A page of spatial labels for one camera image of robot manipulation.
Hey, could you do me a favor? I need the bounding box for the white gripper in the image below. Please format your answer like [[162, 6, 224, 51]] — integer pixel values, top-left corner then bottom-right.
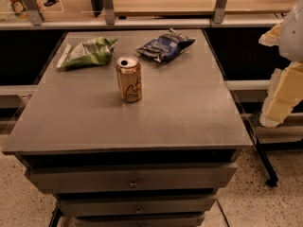
[[258, 1, 303, 128]]

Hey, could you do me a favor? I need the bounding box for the gold soda can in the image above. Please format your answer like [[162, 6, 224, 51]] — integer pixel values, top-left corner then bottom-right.
[[116, 56, 142, 103]]

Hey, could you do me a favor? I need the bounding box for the grey drawer cabinet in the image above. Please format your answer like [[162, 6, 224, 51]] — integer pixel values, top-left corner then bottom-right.
[[4, 29, 251, 227]]

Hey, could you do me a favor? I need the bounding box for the small black object on shelf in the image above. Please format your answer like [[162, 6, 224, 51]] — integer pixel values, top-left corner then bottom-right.
[[44, 0, 59, 7]]

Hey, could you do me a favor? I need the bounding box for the wooden shelf with metal posts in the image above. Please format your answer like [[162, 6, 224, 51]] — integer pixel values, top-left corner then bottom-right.
[[0, 0, 302, 30]]

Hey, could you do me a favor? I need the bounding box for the colourful package on shelf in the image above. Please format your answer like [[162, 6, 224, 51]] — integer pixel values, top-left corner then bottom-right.
[[0, 0, 44, 25]]

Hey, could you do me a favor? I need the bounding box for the black metal leg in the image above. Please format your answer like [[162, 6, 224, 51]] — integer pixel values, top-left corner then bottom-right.
[[243, 118, 278, 187]]

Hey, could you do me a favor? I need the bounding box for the blue chip bag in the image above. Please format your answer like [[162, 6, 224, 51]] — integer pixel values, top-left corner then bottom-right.
[[136, 28, 196, 64]]

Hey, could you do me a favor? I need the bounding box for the green chip bag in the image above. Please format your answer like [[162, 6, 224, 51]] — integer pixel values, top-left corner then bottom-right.
[[57, 37, 118, 69]]

